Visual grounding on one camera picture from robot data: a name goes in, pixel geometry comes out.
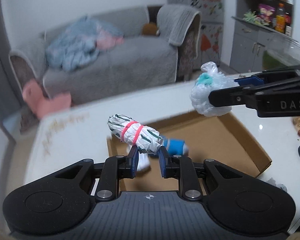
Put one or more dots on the glass fish tank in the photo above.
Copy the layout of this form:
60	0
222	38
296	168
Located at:
282	52

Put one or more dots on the bubble wrap teal-tied bundle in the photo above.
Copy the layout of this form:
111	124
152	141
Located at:
211	79

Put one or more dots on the brown cardboard box tray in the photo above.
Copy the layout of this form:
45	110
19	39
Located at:
222	138

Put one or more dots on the brown plush toy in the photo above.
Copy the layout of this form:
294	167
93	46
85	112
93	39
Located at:
150	29

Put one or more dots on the light blue blanket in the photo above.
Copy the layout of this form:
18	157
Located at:
81	43

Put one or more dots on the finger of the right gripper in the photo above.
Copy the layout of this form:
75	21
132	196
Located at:
232	96
249	81

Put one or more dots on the grey storage cabinet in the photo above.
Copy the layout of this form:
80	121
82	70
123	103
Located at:
255	22

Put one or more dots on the blue sock roll yarn-tied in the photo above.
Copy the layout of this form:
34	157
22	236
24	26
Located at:
175	146

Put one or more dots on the white rolled sock bundle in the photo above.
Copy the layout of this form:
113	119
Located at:
144	162

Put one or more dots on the grey sofa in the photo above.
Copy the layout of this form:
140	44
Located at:
140	62

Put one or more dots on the pink plastic stool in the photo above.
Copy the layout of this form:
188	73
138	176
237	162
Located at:
39	104

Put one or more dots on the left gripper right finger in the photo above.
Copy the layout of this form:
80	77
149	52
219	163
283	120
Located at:
168	168

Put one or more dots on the white green-print pink-band bundle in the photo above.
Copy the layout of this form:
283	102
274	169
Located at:
146	139

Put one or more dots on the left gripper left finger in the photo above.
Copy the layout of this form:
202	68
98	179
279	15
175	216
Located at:
132	160

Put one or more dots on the decorated fridge door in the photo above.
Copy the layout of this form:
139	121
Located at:
211	28

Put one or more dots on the bubble wrap purple-tied bundle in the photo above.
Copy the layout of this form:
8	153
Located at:
272	181

